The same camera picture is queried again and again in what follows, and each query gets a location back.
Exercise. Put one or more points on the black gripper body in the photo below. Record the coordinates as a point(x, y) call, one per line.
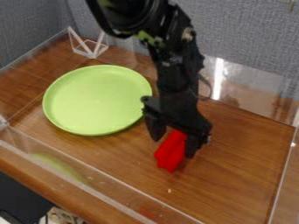
point(180, 114)

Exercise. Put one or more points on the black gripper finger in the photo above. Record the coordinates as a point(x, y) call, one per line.
point(156, 126)
point(192, 145)

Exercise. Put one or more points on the red star-profile carrot bar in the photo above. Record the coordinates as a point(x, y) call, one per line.
point(169, 152)

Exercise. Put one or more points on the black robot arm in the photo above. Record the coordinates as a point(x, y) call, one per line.
point(161, 26)

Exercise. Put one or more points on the light green round plate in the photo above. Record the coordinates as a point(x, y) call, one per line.
point(95, 100)

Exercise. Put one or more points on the black object under table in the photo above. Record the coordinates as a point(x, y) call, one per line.
point(20, 201)

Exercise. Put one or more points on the clear acrylic enclosure walls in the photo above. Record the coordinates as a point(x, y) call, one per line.
point(103, 177)

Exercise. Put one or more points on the clear acrylic corner bracket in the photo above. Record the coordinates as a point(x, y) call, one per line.
point(85, 47)

